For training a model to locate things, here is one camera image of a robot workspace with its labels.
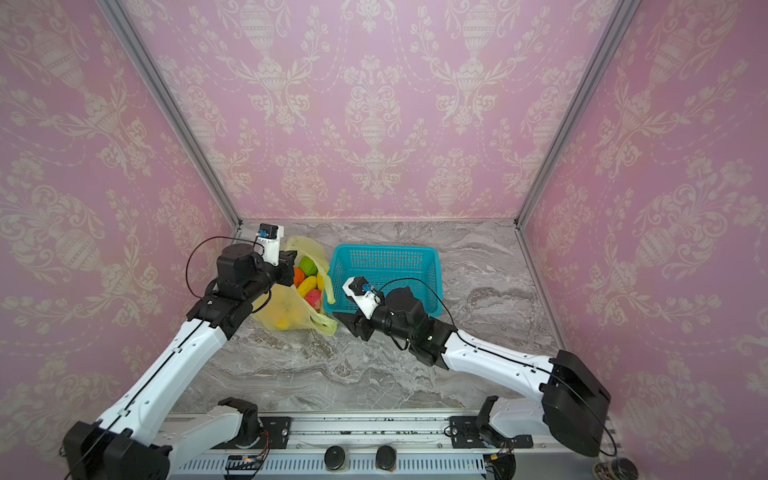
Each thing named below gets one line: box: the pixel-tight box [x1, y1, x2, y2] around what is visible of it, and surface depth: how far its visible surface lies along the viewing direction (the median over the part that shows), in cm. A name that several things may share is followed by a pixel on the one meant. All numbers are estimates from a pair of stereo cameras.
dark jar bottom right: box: [592, 457, 639, 480], surface depth 63 cm
